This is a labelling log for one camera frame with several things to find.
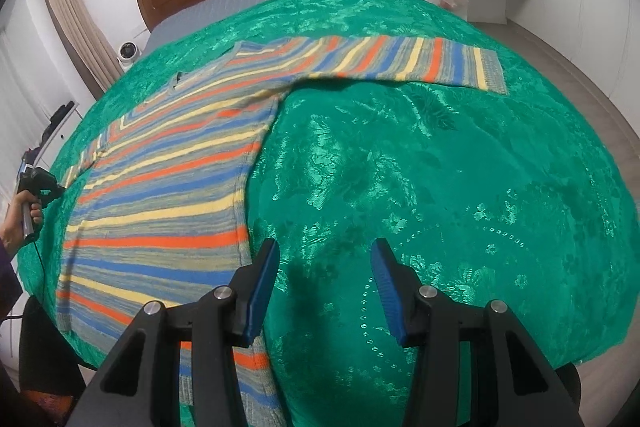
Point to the striped knit sweater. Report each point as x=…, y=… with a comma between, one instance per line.
x=321, y=143

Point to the green satin bedspread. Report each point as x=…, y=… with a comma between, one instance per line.
x=549, y=225

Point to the beige curtain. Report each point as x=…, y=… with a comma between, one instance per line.
x=89, y=51

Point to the white low drawer cabinet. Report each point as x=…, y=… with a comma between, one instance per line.
x=57, y=136

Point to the black clothes pile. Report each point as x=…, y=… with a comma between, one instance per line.
x=60, y=114

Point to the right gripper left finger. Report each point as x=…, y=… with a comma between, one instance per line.
x=138, y=382

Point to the white round fan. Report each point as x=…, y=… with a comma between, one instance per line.
x=128, y=53

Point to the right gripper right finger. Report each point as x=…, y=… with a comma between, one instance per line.
x=512, y=382

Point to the person's left hand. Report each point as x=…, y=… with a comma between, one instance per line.
x=12, y=234

